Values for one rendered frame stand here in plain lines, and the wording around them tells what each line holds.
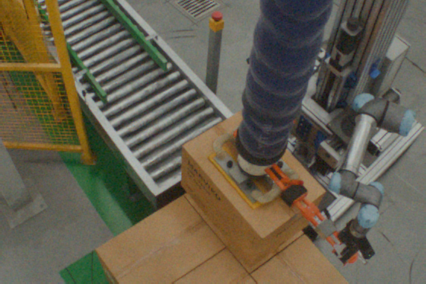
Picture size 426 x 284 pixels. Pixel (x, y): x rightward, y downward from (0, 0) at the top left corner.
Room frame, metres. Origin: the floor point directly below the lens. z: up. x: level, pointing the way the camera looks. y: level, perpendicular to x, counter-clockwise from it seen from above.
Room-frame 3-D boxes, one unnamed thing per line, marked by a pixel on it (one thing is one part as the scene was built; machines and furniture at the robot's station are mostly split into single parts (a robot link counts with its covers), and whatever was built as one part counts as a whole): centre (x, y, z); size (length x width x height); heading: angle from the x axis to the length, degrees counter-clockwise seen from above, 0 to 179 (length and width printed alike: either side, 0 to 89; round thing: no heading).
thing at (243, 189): (1.19, -0.15, 1.10); 0.34 x 0.10 x 0.05; 42
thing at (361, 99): (1.57, -0.75, 1.20); 0.13 x 0.12 x 0.14; 70
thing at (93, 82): (2.50, 1.23, 0.60); 1.60 x 0.10 x 0.09; 42
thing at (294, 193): (1.07, -0.39, 1.20); 0.10 x 0.08 x 0.06; 132
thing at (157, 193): (1.54, 0.02, 0.58); 0.70 x 0.03 x 0.06; 132
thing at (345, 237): (0.83, -0.60, 1.34); 0.09 x 0.08 x 0.12; 42
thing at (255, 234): (1.25, -0.22, 0.88); 0.60 x 0.40 x 0.40; 42
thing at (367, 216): (0.83, -0.61, 1.50); 0.09 x 0.08 x 0.11; 160
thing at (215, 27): (2.30, 0.03, 0.50); 0.07 x 0.07 x 1.00; 42
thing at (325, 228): (0.91, -0.53, 1.19); 0.07 x 0.07 x 0.04; 42
